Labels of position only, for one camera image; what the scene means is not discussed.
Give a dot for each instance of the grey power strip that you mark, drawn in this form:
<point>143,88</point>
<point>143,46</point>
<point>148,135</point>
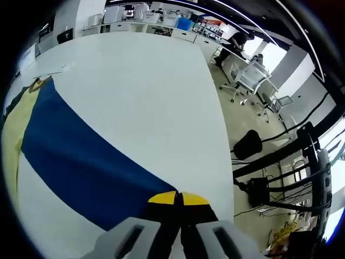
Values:
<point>324,183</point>

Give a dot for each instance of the yellow blue black garment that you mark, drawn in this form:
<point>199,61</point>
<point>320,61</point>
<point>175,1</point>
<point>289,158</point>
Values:
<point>75,156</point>

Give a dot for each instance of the black metal frame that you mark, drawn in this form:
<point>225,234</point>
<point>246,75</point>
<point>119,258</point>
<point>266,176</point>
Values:
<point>307,151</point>

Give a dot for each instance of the white storage box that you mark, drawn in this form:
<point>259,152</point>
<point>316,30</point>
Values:
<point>28,55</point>

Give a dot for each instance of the white frame office chair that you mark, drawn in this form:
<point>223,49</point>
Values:
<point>275,108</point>

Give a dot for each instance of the blue crate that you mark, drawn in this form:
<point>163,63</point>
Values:
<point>185,23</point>

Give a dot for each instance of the white counter cabinets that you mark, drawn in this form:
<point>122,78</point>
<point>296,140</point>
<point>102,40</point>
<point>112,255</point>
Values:
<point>151,28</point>

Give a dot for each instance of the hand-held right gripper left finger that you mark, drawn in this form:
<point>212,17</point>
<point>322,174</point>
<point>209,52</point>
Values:
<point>159,221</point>

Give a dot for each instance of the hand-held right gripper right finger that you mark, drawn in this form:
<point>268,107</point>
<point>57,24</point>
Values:
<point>199,221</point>

